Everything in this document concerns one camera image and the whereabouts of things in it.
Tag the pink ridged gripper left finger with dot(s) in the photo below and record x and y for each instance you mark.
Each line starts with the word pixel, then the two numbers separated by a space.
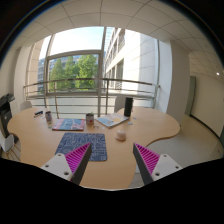
pixel 70 166

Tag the pink ridged gripper right finger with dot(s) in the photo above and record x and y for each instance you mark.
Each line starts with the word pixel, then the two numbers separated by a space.
pixel 153 166

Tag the white computer mouse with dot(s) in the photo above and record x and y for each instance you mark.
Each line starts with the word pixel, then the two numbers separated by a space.
pixel 121 135

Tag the red blue book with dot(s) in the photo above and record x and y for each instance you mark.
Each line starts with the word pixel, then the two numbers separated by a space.
pixel 69 125

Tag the red white can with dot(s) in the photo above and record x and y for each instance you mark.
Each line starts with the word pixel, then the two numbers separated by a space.
pixel 89 118

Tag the light blue magazine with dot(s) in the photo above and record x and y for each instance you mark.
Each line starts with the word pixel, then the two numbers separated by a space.
pixel 112 120

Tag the white chair front left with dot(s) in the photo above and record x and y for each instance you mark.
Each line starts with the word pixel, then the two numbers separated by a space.
pixel 6 143

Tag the white chair behind table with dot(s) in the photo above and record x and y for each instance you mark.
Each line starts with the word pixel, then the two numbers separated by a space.
pixel 119 103

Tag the white chair left back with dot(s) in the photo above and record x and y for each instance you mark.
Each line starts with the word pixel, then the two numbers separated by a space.
pixel 25 105

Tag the metal balcony railing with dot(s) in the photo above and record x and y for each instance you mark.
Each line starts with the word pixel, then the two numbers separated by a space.
pixel 67 98

